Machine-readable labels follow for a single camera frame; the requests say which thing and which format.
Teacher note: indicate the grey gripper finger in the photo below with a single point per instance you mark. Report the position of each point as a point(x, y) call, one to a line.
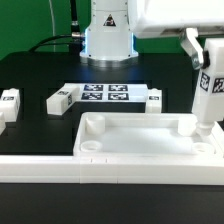
point(188, 41)

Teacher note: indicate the white desk top tray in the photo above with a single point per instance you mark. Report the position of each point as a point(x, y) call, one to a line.
point(141, 134)

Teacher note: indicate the white L-shaped fence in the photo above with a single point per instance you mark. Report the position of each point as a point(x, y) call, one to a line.
point(193, 170)

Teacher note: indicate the white marker base plate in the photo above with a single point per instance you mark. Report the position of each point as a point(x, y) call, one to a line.
point(110, 92)

